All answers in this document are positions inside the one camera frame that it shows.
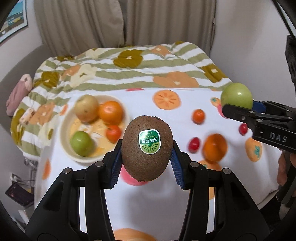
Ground red cherry tomato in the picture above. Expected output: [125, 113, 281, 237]
[188, 137, 200, 153]
[239, 123, 248, 136]

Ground green apple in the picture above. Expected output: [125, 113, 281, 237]
[70, 131, 94, 157]
[220, 83, 253, 109]

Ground large orange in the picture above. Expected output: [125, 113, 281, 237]
[202, 133, 228, 162]

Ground brown kiwi with sticker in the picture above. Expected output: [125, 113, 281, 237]
[121, 115, 173, 182]

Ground small orange tomato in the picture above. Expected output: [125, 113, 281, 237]
[192, 109, 205, 125]

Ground large orange mandarin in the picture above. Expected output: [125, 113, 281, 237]
[98, 100, 123, 125]

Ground person's hand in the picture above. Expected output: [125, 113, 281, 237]
[276, 153, 296, 186]

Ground white fruit-print cloth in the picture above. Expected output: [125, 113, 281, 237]
[35, 88, 280, 240]

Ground cream ceramic bowl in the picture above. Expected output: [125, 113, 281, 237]
[59, 94, 131, 164]

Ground yellow apple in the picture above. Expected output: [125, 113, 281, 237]
[74, 94, 99, 123]

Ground dark box on floor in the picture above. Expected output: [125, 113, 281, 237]
[5, 182, 34, 207]

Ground tissue pack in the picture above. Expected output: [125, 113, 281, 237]
[19, 108, 35, 126]

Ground green striped floral quilt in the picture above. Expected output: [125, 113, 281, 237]
[11, 41, 231, 161]

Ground pink plush toy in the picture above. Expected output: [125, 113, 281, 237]
[6, 74, 33, 116]

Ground grey bed headboard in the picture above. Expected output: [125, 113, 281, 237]
[1, 45, 52, 134]

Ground beige curtain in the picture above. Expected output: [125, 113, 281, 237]
[34, 1, 216, 56]

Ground framed city picture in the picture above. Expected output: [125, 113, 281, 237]
[1, 0, 28, 43]

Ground black cables on floor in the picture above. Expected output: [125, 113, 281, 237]
[9, 159, 38, 193]

